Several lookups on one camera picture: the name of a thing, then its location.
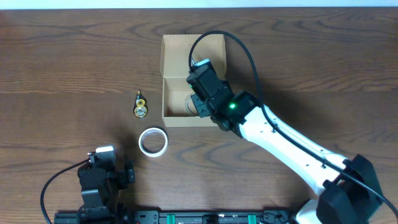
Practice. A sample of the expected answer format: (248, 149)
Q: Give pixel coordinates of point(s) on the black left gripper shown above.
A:
(126, 175)

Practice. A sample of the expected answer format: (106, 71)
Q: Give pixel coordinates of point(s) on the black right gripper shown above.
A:
(201, 110)

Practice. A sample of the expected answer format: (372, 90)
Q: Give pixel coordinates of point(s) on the white tape roll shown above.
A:
(153, 142)

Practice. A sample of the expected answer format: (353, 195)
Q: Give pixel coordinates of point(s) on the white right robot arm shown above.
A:
(348, 191)

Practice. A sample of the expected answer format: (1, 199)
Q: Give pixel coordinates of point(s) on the open cardboard box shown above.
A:
(174, 70)

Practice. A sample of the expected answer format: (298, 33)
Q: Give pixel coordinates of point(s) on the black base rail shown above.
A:
(155, 217)

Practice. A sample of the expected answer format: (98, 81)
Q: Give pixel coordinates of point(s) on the clear tape roll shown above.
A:
(189, 105)

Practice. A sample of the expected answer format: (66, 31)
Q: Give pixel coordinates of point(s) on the black yellow correction tape dispenser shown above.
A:
(140, 107)

